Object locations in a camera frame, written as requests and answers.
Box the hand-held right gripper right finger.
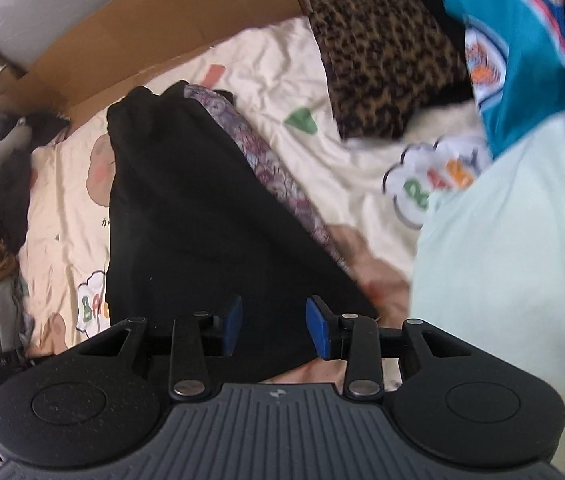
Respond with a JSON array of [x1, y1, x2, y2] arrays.
[[305, 295, 463, 401]]

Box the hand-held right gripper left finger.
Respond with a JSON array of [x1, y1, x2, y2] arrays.
[[80, 295, 244, 401]]

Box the black bear print shorts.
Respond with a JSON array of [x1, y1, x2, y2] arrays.
[[106, 81, 378, 386]]

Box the black clothes pile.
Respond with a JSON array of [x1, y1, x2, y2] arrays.
[[0, 110, 70, 256]]

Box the light blue denim jeans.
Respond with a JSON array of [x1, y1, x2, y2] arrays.
[[0, 275, 36, 356]]

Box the cream bear printed blanket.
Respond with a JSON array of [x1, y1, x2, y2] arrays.
[[17, 15, 493, 391]]

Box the pale green cloth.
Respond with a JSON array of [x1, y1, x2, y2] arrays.
[[409, 67, 565, 476]]

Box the leopard print cloth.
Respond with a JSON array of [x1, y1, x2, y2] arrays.
[[306, 0, 473, 141]]

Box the brown cardboard sheet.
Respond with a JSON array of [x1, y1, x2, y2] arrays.
[[0, 0, 313, 133]]

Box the teal sports jersey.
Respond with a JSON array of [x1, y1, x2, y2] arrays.
[[442, 0, 565, 158]]

